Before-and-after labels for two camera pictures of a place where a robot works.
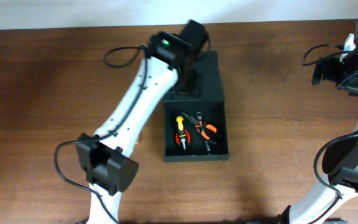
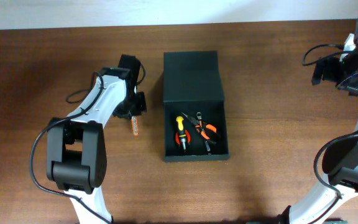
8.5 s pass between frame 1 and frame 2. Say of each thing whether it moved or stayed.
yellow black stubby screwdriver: stayed
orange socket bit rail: moved
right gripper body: stayed
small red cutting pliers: stayed
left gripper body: moved
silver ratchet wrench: stayed
